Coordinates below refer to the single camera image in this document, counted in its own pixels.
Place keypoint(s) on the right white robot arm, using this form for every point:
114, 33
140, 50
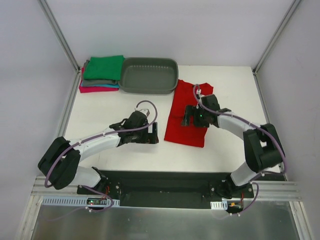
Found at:
262, 147

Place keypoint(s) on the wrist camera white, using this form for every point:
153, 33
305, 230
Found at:
144, 111
198, 93

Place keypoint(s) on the grey plastic bin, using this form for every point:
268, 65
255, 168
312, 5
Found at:
149, 75

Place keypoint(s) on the right aluminium frame post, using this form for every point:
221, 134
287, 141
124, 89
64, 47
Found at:
277, 34

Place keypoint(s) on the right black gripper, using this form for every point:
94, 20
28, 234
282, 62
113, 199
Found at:
188, 115

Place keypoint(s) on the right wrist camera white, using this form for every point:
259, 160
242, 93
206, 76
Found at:
198, 93

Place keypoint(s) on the teal folded t shirt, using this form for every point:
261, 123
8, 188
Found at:
111, 85

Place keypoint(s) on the green folded t shirt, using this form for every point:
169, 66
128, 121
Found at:
104, 68

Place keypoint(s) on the left white cable duct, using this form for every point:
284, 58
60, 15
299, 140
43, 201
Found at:
68, 201

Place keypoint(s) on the aluminium rail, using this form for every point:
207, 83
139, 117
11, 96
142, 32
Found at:
67, 110
264, 99

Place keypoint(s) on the right aluminium rail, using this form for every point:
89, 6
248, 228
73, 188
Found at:
264, 99

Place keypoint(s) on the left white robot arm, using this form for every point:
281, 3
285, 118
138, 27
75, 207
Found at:
60, 163

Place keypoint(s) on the left aluminium frame post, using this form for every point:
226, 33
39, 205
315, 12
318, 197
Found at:
58, 33

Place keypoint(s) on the right white cable duct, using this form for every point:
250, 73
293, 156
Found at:
219, 205

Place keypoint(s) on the grey folded t shirt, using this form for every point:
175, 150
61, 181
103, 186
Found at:
96, 82

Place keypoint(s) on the pink folded t shirt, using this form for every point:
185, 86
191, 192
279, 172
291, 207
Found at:
95, 89

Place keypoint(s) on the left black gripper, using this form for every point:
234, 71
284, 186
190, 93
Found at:
152, 133

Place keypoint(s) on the aluminium frame post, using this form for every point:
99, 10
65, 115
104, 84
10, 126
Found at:
277, 34
58, 33

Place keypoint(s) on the left aluminium rail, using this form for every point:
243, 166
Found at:
67, 110

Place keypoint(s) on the white cable duct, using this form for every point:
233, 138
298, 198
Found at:
219, 205
68, 201

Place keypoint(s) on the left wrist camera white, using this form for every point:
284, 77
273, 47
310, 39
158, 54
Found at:
144, 111

